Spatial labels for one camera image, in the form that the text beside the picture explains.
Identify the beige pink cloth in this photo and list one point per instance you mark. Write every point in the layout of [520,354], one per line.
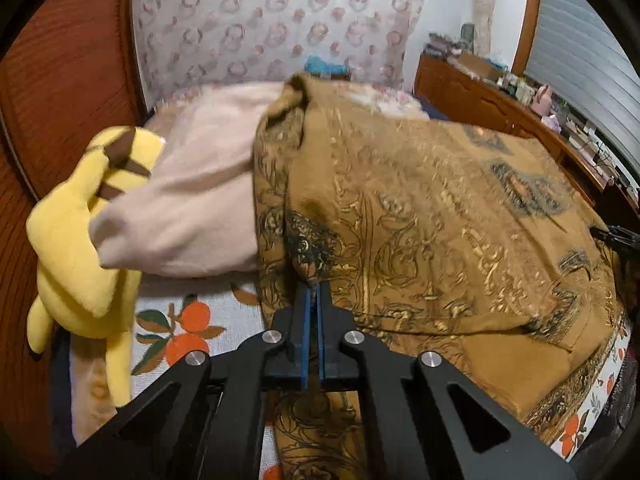
[190,200]

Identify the grey window blind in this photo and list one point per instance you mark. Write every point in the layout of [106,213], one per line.
[585,50]

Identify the pile of folded clothes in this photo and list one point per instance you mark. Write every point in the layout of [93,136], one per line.
[442,45]

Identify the pink tissue box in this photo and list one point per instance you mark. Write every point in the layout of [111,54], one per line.
[552,122]

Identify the yellow plush toy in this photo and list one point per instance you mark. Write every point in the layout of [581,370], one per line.
[65,250]

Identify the pink floral blanket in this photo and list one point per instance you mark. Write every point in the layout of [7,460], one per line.
[390,100]

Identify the brown sunflower patterned shirt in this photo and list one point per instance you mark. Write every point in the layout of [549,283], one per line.
[425,210]

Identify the group of small bottles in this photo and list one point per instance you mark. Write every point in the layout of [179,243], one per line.
[517,85]

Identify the orange fruit print bedsheet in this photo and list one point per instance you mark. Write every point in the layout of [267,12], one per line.
[200,320]

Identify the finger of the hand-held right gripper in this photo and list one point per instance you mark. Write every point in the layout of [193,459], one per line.
[617,240]

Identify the open cardboard box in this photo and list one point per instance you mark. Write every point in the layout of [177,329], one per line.
[475,65]

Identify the white corner curtain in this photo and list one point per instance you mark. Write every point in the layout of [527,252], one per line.
[485,5]

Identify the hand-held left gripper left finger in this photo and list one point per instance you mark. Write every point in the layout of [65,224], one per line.
[305,340]

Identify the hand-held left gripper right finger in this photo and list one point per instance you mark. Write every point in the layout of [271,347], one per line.
[321,340]

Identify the long wooden cabinet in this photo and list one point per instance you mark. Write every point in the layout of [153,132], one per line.
[500,105]

